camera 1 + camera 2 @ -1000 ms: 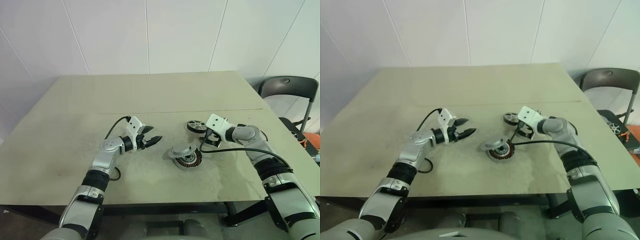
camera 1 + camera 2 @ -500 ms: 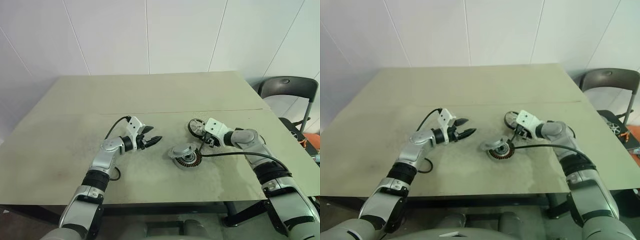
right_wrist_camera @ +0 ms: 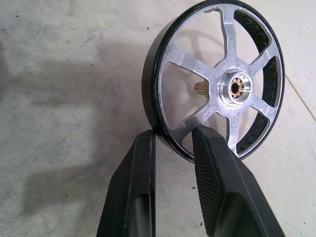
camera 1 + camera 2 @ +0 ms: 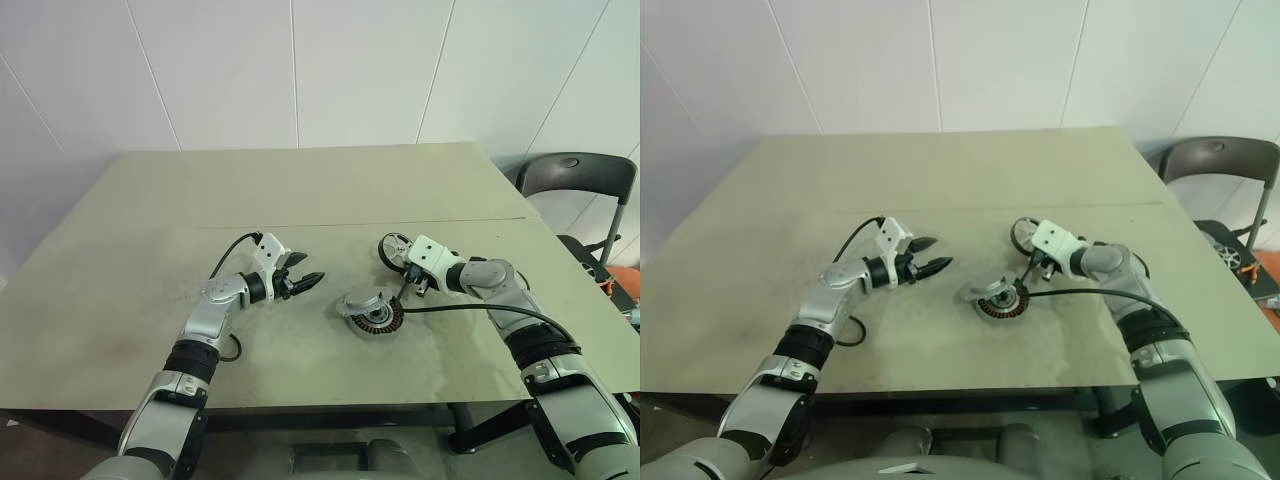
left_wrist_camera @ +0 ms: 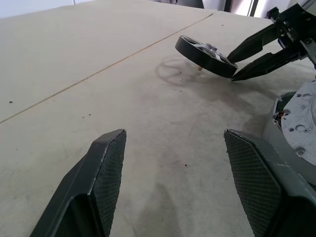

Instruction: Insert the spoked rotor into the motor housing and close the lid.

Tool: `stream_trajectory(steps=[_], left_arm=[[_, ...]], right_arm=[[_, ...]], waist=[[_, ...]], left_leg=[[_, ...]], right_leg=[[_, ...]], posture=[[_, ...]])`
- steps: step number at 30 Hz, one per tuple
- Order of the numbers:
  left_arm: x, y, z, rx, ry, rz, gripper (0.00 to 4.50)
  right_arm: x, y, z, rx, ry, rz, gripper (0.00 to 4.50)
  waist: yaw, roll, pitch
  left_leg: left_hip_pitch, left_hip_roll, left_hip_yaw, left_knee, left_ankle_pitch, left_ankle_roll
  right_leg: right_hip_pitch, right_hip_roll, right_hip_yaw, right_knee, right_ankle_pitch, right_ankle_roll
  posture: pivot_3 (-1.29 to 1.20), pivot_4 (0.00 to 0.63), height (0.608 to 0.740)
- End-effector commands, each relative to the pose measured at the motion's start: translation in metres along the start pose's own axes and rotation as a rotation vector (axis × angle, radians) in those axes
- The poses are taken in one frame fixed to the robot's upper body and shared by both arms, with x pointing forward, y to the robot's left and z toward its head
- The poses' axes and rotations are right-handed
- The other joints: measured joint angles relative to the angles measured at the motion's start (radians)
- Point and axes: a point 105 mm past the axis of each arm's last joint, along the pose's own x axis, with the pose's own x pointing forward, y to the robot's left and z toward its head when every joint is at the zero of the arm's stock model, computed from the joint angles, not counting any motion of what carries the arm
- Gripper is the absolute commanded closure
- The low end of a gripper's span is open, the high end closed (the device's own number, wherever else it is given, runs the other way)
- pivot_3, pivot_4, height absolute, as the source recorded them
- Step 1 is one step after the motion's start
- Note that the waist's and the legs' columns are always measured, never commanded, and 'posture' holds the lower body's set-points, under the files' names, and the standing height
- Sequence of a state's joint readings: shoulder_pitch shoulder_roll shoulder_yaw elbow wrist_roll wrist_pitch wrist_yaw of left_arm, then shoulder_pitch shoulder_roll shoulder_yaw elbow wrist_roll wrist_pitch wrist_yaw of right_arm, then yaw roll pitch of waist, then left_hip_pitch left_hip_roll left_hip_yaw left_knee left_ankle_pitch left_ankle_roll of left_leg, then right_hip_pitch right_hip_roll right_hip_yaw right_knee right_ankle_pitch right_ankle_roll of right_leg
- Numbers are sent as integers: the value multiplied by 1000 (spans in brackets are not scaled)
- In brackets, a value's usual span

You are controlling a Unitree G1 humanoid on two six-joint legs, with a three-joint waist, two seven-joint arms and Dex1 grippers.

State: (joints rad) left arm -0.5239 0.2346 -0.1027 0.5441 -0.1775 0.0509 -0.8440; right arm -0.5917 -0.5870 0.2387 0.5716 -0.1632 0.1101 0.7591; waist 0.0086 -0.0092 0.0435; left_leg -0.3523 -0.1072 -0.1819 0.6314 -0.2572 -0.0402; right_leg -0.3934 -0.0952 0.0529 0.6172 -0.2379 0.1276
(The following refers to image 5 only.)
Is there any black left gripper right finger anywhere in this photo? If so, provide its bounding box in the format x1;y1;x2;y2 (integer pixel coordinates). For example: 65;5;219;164
223;128;316;237

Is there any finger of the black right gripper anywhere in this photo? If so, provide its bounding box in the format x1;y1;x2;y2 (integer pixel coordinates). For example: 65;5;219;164
231;46;304;82
226;24;283;62

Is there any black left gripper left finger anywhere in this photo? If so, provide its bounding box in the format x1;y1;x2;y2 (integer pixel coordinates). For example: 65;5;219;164
29;128;127;237

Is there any black wheel with metal hub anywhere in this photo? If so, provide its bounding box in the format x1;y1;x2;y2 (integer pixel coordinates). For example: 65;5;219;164
174;35;239;78

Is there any silver motor stator housing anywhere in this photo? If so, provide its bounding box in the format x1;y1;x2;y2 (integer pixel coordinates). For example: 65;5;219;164
263;80;316;165

